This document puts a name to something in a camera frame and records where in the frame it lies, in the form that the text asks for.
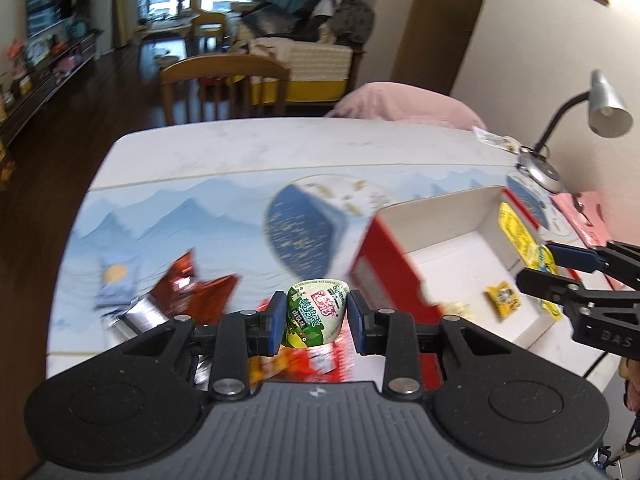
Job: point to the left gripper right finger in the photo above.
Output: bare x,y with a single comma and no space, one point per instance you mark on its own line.
392,334

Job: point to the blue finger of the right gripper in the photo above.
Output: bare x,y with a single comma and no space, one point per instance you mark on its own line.
569,295
584,259

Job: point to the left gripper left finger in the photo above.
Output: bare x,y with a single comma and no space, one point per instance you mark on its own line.
241,335

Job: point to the yellow minion snack packet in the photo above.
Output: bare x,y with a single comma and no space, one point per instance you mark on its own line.
535,256

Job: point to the green white snack packet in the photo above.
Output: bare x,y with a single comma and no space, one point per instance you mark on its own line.
314,314

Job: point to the red white cardboard box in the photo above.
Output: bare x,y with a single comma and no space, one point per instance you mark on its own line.
437,255

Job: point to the pink notebook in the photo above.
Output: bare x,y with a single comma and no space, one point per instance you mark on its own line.
583,211

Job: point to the small yellow candy packet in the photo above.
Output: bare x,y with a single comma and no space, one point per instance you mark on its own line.
503,298

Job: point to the red foil snack bag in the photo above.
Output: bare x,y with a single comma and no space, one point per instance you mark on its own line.
180,291

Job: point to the blue mountain table mat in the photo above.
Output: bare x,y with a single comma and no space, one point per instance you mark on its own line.
269,228

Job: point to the silver black snack bar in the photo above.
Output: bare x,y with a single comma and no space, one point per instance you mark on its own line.
139,317

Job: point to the white paper packet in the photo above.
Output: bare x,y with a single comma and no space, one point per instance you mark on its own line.
503,143

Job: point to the silver desk lamp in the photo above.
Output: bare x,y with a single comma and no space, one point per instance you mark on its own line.
599,109

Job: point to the pink cushion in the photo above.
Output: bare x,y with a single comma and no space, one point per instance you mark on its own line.
393,102

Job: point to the wooden dining chair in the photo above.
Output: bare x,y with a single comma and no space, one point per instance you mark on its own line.
252,85

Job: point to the sofa with clothes pile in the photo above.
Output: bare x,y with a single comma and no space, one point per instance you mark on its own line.
321,42

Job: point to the wooden armchair by window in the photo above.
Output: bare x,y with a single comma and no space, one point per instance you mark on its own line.
208,29

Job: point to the dark tv console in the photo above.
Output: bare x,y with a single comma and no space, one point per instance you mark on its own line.
47,78

